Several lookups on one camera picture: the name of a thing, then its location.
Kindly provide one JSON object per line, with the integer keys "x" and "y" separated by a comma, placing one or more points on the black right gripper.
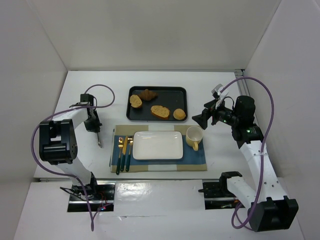
{"x": 207, "y": 113}

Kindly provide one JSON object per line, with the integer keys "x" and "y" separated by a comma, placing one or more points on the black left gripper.
{"x": 94, "y": 126}

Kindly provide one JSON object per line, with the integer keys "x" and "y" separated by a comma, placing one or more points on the metal tongs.
{"x": 99, "y": 140}

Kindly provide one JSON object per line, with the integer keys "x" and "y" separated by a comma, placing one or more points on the round bread bun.
{"x": 179, "y": 114}

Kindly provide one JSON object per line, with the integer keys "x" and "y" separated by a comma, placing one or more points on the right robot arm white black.
{"x": 268, "y": 206}

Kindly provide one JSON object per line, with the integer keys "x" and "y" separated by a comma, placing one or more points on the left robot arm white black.
{"x": 58, "y": 146}

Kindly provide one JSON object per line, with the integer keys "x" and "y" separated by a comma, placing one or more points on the bread slice centre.
{"x": 160, "y": 111}

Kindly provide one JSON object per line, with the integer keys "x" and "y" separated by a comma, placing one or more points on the bread slice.
{"x": 160, "y": 111}
{"x": 135, "y": 101}

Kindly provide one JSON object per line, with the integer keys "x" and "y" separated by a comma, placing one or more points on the bread slice left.
{"x": 135, "y": 101}

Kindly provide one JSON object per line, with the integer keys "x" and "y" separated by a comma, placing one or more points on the yellow mug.
{"x": 193, "y": 137}

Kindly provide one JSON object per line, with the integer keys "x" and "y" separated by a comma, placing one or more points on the blue beige placemat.
{"x": 192, "y": 161}

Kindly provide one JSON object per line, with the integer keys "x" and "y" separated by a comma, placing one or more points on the black baking tray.
{"x": 171, "y": 97}

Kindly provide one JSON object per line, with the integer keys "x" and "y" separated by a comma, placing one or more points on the white rectangular plate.
{"x": 157, "y": 145}

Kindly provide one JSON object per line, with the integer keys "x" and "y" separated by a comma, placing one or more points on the brown croissant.
{"x": 147, "y": 95}

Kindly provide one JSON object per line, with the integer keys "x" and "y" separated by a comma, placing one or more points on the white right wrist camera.
{"x": 219, "y": 93}

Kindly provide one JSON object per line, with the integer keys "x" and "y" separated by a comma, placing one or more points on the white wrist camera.
{"x": 86, "y": 100}
{"x": 219, "y": 93}

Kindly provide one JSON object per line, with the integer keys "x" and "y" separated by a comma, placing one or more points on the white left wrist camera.
{"x": 86, "y": 100}

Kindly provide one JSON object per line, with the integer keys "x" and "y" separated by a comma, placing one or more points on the gold fork green handle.
{"x": 120, "y": 147}

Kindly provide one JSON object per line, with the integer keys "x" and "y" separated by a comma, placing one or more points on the gold knife green handle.
{"x": 122, "y": 164}

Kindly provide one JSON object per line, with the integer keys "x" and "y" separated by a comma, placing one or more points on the gold spoon green handle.
{"x": 128, "y": 161}

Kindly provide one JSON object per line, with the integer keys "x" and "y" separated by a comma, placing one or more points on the aluminium rail right corner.
{"x": 242, "y": 84}

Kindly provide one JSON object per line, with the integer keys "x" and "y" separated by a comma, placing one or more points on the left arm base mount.
{"x": 103, "y": 198}

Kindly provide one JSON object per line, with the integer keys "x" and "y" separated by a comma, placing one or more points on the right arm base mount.
{"x": 215, "y": 198}

